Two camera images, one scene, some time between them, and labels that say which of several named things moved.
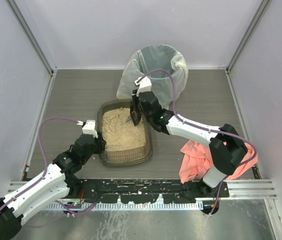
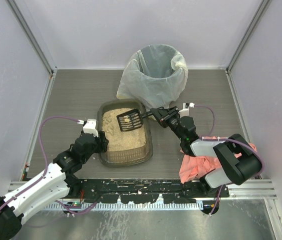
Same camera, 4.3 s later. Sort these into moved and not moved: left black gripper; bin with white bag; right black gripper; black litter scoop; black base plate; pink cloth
Moved: black litter scoop; right black gripper
Not moved: left black gripper; black base plate; bin with white bag; pink cloth
